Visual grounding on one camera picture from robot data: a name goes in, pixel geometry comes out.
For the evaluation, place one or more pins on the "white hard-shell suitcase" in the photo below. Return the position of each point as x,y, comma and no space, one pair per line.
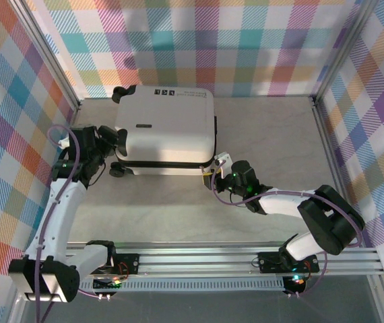
165,131

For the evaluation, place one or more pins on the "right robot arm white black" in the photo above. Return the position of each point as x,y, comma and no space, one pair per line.
330,218

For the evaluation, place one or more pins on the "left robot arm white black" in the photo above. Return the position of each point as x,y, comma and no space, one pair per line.
59,218

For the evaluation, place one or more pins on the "black circuit board with lights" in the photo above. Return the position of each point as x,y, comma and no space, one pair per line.
106,283
294,284

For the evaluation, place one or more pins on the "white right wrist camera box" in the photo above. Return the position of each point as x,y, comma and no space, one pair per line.
222,161

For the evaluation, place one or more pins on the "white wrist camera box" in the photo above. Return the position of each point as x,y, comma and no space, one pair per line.
65,142
222,161

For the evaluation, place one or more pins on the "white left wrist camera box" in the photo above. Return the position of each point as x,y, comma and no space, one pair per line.
65,142

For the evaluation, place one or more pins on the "aluminium front rail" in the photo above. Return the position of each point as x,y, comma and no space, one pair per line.
195,260

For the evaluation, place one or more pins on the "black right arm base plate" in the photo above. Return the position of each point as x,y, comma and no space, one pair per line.
269,262

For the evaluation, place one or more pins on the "aluminium side rail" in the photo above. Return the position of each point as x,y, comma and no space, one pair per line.
325,134

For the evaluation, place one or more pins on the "aluminium corner post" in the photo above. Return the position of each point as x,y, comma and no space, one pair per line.
342,50
48,54

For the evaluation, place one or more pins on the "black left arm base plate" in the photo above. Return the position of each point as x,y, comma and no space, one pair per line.
129,262

